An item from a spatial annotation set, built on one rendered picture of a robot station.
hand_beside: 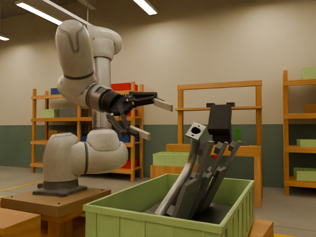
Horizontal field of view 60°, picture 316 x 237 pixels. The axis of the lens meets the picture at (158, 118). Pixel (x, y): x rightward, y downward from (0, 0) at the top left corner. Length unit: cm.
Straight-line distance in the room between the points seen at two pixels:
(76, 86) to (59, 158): 45
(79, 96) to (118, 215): 41
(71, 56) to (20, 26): 879
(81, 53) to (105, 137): 55
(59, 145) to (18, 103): 795
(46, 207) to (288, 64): 545
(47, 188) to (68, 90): 53
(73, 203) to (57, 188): 16
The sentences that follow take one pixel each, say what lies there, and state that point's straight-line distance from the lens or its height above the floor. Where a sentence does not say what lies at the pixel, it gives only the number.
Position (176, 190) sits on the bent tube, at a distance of 82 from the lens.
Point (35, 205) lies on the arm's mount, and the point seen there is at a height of 88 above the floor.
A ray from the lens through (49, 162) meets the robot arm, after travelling 133.
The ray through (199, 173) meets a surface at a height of 105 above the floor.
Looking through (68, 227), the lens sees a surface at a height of 78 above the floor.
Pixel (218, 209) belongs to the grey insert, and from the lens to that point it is 122.
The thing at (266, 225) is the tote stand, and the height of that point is 79.
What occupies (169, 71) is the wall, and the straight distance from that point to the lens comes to 645.
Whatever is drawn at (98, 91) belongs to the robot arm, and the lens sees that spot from 93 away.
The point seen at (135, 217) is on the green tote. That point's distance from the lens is 78.
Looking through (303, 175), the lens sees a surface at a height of 35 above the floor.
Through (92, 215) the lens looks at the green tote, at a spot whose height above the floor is 93.
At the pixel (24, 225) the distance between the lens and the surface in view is 100.
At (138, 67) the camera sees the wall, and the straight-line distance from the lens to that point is 681.
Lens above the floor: 119
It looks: 2 degrees up
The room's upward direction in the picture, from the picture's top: straight up
